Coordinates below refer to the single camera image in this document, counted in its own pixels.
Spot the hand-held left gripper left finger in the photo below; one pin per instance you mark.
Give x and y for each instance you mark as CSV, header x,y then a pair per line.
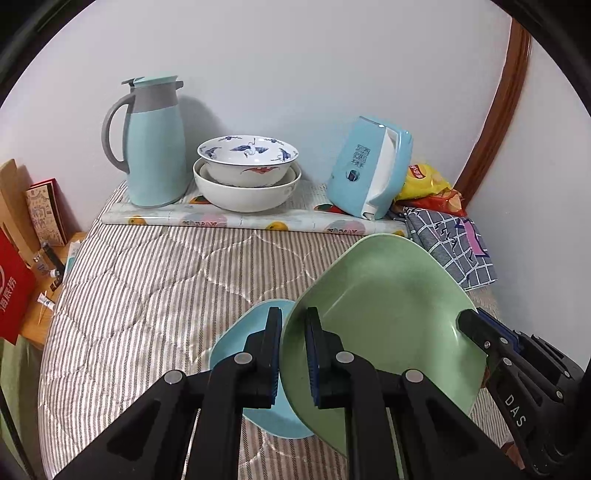
x,y
273,355

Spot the small white tube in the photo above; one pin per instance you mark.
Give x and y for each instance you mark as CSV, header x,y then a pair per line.
x,y
46,301

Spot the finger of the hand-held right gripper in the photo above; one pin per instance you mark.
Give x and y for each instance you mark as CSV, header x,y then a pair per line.
x,y
475,330
501,330

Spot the blue plate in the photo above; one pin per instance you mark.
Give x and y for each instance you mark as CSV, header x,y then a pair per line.
x,y
233,341

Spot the small dark bottle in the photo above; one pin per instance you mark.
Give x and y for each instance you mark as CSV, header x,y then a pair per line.
x,y
50,258

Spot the wooden side table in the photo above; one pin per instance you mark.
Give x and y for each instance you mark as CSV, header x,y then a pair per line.
x,y
39,325

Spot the striped quilted mat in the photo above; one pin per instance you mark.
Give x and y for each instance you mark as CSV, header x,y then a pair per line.
x,y
161,286

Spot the wide white bowl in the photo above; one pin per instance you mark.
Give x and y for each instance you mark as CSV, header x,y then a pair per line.
x,y
244,198

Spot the brown wooden door frame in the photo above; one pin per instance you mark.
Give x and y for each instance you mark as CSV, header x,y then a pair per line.
x,y
505,115

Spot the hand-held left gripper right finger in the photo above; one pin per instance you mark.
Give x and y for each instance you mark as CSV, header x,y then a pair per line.
x,y
315,360

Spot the red snack bag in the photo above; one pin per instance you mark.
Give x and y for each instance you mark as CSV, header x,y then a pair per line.
x,y
438,205

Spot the rolled printed table cover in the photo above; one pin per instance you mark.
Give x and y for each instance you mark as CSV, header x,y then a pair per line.
x,y
258,222

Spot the light blue thermos jug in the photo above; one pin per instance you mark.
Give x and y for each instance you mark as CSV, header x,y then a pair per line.
x,y
154,147

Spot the patterned book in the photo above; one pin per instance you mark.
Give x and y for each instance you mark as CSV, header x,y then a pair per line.
x,y
46,212

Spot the grey checked cloth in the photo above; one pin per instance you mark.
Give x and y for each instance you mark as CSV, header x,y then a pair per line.
x,y
448,244

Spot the light blue electric kettle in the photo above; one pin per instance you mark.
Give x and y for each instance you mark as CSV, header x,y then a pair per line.
x,y
355,170

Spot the brown paper bag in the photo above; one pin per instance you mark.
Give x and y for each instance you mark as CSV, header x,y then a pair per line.
x,y
16,203

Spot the white bowl with blue print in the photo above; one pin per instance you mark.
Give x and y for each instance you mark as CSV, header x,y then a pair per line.
x,y
249,157

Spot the red paper bag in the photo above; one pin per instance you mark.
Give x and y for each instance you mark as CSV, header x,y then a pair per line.
x,y
11,295

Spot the yellow chips bag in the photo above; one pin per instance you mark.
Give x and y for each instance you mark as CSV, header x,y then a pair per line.
x,y
422,182

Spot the green plate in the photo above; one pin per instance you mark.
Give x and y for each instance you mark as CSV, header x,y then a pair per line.
x,y
388,314

